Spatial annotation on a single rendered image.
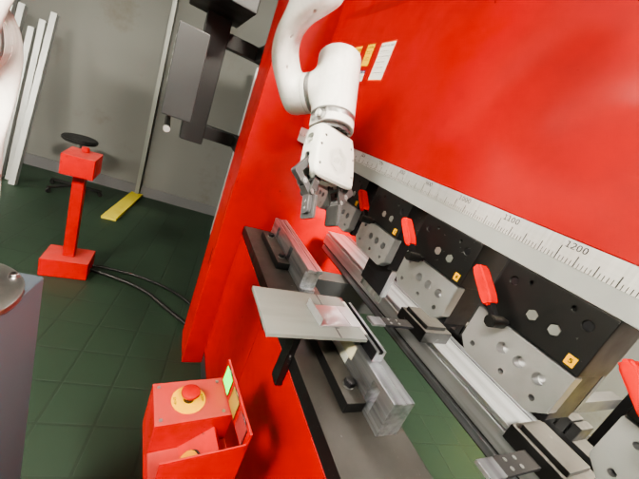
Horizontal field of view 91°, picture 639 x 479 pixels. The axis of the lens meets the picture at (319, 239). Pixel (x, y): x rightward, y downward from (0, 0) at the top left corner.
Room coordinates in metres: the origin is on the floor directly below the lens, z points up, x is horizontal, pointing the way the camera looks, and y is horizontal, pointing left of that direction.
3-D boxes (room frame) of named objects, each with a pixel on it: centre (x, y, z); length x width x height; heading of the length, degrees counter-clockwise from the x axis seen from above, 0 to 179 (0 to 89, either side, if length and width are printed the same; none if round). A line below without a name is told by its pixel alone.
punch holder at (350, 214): (0.97, -0.06, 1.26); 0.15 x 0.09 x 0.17; 29
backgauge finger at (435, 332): (0.84, -0.33, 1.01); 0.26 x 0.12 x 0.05; 119
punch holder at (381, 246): (0.79, -0.16, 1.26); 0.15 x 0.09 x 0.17; 29
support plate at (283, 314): (0.70, -0.04, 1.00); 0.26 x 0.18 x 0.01; 119
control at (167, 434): (0.50, 0.10, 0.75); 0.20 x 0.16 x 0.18; 35
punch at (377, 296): (0.77, -0.18, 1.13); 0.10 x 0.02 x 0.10; 29
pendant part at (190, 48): (1.56, 0.89, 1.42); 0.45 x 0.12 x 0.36; 31
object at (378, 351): (0.74, -0.19, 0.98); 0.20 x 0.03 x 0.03; 29
